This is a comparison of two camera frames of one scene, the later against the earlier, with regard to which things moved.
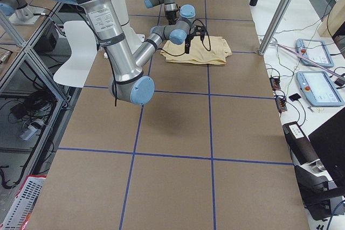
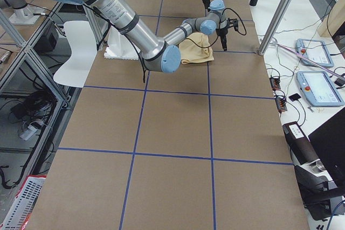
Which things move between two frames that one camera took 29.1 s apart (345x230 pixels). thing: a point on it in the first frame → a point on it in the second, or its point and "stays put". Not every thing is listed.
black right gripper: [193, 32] → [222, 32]
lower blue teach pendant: [318, 89] stays put
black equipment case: [319, 160] stays put
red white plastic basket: [23, 203] stays put
